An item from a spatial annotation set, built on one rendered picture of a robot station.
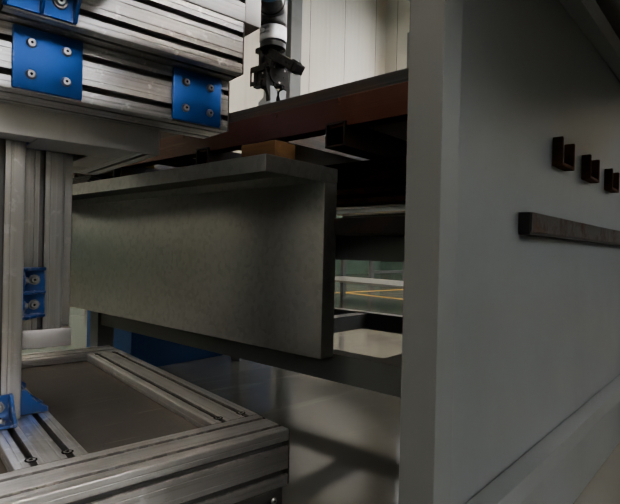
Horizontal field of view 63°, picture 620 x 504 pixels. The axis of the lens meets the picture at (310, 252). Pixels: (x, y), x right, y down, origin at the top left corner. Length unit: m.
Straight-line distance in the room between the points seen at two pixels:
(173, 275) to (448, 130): 0.98
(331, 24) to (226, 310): 10.97
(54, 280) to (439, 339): 0.71
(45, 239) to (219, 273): 0.41
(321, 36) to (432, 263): 11.20
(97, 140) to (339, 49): 11.12
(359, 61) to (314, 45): 1.35
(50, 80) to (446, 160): 0.56
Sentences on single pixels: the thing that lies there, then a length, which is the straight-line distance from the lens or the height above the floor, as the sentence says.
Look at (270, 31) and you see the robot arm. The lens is 1.48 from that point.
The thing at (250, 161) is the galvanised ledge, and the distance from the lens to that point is 0.92.
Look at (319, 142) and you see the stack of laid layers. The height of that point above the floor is 0.84.
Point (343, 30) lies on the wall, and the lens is 12.18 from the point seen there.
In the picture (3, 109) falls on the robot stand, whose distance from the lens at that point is 0.90.
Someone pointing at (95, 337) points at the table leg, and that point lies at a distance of 2.00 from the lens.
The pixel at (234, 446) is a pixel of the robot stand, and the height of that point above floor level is 0.22.
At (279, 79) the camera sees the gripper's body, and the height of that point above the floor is 0.98.
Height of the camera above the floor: 0.51
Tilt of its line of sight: level
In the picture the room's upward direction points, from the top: 1 degrees clockwise
